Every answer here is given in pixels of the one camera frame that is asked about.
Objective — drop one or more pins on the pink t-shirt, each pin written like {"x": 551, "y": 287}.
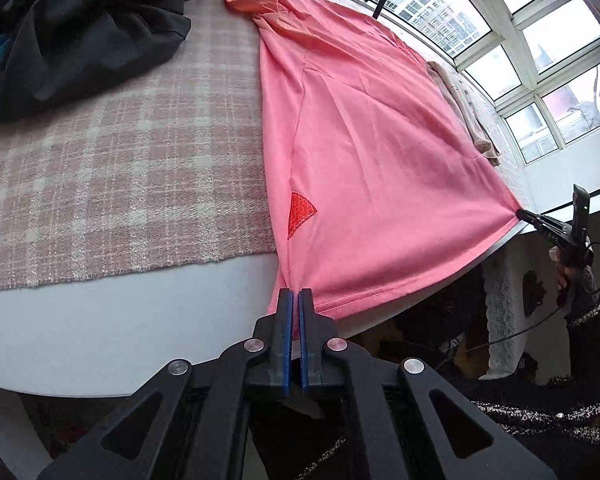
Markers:
{"x": 375, "y": 189}

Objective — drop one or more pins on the black garment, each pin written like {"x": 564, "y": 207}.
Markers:
{"x": 67, "y": 50}

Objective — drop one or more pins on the pink plaid tablecloth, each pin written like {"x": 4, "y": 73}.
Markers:
{"x": 163, "y": 170}

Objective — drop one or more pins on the person's right forearm sleeve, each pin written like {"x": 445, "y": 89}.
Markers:
{"x": 567, "y": 406}

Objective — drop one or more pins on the cream knit cardigan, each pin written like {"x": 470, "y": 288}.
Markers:
{"x": 455, "y": 91}

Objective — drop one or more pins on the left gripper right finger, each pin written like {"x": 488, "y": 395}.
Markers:
{"x": 407, "y": 421}

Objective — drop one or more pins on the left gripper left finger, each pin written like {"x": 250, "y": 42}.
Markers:
{"x": 188, "y": 421}

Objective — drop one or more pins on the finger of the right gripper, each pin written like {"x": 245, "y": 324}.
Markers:
{"x": 547, "y": 226}

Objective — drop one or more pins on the person's right hand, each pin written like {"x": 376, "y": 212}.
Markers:
{"x": 572, "y": 286}

